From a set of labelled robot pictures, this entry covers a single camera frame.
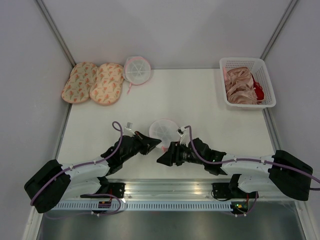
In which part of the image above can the white slotted cable duct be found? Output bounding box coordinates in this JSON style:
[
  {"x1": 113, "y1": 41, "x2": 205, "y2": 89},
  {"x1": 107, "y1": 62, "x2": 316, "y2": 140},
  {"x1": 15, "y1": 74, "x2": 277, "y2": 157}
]
[{"x1": 53, "y1": 200, "x2": 233, "y2": 212}]

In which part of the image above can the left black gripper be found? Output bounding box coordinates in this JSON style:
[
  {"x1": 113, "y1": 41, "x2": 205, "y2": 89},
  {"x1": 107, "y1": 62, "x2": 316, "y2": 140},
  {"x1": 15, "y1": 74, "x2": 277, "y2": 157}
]
[{"x1": 121, "y1": 131, "x2": 162, "y2": 163}]

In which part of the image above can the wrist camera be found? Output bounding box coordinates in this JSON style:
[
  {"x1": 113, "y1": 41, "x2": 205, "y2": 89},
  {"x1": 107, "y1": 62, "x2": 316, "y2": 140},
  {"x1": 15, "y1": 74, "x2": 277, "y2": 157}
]
[
  {"x1": 125, "y1": 122, "x2": 133, "y2": 132},
  {"x1": 177, "y1": 126, "x2": 188, "y2": 145}
]

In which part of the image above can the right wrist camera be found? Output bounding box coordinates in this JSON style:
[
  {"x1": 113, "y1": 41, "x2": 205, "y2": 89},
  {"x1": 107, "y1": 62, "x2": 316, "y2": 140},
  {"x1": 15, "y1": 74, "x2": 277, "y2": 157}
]
[{"x1": 177, "y1": 126, "x2": 188, "y2": 145}]

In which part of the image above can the floral peach laundry bag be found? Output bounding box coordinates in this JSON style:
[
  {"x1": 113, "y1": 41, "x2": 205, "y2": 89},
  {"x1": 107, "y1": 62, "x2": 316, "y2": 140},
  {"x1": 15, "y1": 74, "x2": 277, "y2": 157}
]
[
  {"x1": 61, "y1": 62, "x2": 98, "y2": 104},
  {"x1": 89, "y1": 62, "x2": 124, "y2": 106}
]

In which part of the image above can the right floral peach laundry bag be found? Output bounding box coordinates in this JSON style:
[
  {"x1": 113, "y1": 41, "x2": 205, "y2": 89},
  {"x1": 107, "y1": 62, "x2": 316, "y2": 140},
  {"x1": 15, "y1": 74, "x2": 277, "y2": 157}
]
[{"x1": 89, "y1": 62, "x2": 124, "y2": 106}]

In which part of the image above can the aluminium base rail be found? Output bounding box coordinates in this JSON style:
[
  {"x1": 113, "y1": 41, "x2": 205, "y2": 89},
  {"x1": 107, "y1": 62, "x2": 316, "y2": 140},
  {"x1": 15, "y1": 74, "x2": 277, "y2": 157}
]
[{"x1": 61, "y1": 177, "x2": 285, "y2": 201}]

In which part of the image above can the pink bras pile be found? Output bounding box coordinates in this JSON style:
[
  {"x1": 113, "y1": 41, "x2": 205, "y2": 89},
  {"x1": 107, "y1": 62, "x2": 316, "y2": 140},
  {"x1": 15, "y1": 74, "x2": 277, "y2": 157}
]
[{"x1": 222, "y1": 66, "x2": 258, "y2": 105}]

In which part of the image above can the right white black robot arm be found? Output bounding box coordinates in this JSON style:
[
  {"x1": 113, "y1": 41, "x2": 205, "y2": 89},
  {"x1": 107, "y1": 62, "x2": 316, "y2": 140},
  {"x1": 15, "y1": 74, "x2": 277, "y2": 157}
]
[{"x1": 157, "y1": 138, "x2": 313, "y2": 201}]

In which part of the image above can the white pink mesh laundry bag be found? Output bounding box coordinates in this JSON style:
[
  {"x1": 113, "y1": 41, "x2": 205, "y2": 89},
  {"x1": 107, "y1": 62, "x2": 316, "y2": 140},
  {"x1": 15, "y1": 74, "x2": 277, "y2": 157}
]
[{"x1": 149, "y1": 118, "x2": 180, "y2": 152}]

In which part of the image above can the aluminium frame post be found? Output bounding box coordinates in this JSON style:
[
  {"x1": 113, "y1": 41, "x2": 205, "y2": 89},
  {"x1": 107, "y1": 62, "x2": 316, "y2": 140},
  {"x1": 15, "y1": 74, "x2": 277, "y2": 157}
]
[
  {"x1": 34, "y1": 0, "x2": 76, "y2": 67},
  {"x1": 260, "y1": 0, "x2": 300, "y2": 60}
]

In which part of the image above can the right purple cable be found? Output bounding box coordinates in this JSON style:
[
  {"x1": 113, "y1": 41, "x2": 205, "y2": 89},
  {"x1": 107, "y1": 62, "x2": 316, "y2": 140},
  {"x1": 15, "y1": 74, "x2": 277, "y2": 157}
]
[{"x1": 183, "y1": 125, "x2": 320, "y2": 218}]

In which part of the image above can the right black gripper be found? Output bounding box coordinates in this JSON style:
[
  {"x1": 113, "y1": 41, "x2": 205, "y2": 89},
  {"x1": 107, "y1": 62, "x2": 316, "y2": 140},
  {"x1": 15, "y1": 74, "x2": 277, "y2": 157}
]
[{"x1": 156, "y1": 141, "x2": 206, "y2": 167}]

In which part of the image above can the red bra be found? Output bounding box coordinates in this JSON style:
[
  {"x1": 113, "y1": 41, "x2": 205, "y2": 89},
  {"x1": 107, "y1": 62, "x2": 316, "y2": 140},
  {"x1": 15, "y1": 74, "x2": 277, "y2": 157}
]
[{"x1": 251, "y1": 74, "x2": 265, "y2": 102}]

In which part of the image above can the white plastic basket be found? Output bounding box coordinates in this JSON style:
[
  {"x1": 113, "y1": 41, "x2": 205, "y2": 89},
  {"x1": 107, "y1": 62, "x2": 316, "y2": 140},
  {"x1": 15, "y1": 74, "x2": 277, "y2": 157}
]
[{"x1": 219, "y1": 57, "x2": 276, "y2": 110}]

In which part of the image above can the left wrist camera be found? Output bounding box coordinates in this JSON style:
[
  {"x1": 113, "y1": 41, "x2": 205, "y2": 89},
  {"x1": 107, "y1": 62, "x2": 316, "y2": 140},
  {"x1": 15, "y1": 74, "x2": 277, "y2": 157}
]
[{"x1": 125, "y1": 122, "x2": 133, "y2": 132}]

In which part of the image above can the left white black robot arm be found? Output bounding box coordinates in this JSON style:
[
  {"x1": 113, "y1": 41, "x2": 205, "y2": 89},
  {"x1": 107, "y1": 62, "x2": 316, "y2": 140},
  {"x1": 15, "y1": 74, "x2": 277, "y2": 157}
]
[{"x1": 24, "y1": 131, "x2": 162, "y2": 214}]

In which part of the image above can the right aluminium frame post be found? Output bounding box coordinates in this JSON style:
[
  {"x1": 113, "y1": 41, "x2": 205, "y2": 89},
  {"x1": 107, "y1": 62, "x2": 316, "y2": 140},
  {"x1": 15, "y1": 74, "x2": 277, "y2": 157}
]
[{"x1": 260, "y1": 0, "x2": 300, "y2": 60}]

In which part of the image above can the left floral peach laundry bag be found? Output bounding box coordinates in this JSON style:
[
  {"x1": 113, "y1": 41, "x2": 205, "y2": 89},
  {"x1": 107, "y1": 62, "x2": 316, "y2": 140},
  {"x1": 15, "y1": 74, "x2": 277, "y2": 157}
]
[{"x1": 61, "y1": 62, "x2": 98, "y2": 104}]

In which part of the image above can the left aluminium frame post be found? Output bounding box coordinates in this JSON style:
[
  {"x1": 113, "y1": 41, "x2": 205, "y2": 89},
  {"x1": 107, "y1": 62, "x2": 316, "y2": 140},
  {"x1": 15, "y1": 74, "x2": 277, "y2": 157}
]
[{"x1": 34, "y1": 0, "x2": 76, "y2": 67}]

